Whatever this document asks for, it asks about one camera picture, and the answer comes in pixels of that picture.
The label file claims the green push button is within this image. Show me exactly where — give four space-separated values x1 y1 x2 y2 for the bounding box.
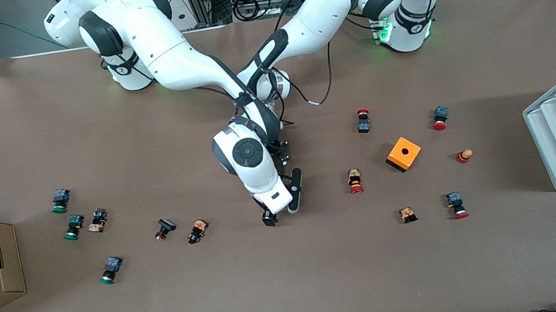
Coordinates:
97 255 125 286
61 213 87 242
50 188 72 215

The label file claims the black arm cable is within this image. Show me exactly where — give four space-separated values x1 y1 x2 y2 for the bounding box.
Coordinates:
272 41 339 128
196 79 252 108

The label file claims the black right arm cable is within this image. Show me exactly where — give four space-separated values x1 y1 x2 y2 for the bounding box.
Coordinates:
196 79 252 108

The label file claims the red button with blue block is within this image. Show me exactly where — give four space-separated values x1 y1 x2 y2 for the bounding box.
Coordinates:
430 105 451 132
445 190 470 221

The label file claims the black selector with orange block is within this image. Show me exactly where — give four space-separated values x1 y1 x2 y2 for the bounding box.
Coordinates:
186 218 211 246

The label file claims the orange button enclosure box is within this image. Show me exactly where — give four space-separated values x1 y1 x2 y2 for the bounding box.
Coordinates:
383 134 424 175

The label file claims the black square push button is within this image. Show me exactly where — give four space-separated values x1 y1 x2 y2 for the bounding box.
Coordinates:
153 217 178 242

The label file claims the black switch with orange block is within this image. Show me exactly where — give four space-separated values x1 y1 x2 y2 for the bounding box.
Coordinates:
86 207 110 234

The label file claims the small orange contact block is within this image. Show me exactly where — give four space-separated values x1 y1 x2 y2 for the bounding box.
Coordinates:
399 206 419 225

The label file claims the red mushroom button black base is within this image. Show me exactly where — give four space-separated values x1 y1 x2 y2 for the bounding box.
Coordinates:
356 108 373 135

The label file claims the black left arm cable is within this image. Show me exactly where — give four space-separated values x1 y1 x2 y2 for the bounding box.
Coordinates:
272 41 339 128

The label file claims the red button with orange block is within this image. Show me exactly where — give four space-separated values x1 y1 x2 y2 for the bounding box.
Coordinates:
346 168 365 195

